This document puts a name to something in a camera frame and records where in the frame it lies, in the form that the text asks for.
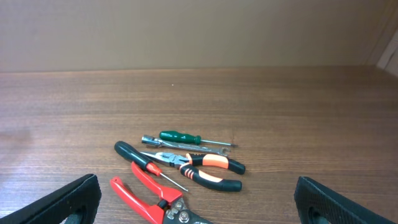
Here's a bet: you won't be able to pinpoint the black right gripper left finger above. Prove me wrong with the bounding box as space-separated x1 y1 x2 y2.
1 174 101 224

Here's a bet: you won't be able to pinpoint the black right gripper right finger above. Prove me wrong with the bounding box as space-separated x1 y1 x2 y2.
294 177 394 224

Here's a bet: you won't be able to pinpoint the black red handled screwdriver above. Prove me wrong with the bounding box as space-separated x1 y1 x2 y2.
114 141 188 192

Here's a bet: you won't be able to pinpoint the silver combination wrench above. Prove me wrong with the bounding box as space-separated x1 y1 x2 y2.
141 135 231 156

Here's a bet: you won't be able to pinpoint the red handled snips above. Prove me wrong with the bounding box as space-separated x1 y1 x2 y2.
109 162 211 224

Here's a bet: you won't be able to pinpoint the green handled screwdriver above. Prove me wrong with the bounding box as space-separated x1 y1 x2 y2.
159 131 237 147

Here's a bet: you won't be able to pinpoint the orange black long-nose pliers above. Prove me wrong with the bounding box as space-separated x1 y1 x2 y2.
140 151 246 192

